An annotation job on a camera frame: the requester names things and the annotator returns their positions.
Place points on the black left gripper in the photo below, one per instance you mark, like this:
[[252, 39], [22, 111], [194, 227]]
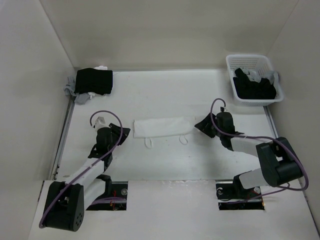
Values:
[[125, 132]]

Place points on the white plastic basket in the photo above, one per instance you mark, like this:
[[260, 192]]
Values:
[[259, 63]]

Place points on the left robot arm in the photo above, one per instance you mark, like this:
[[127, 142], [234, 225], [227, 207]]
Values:
[[88, 188]]

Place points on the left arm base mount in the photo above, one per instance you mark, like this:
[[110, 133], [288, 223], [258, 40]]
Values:
[[113, 199]]

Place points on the folded black tank top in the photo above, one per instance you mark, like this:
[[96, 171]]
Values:
[[95, 81]]

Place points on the white tank top in stack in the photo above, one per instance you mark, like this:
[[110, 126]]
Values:
[[101, 67]]

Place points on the grey tank top under stack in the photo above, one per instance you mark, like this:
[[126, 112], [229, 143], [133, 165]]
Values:
[[70, 90]]

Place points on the grey tank top in basket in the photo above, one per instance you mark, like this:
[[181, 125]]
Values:
[[253, 76]]

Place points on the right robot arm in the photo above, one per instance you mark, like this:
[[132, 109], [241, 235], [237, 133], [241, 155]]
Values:
[[278, 162]]

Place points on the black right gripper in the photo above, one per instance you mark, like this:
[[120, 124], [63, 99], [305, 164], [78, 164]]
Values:
[[201, 124]]

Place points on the white tank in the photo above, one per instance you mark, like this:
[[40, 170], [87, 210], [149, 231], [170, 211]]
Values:
[[149, 129], [101, 67]]

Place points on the black tank tops in basket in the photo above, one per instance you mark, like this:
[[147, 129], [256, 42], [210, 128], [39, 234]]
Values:
[[249, 90]]

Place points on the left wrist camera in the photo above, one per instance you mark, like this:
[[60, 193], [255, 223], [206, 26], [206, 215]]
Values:
[[98, 122]]

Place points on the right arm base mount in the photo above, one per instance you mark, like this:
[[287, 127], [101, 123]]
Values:
[[233, 197]]

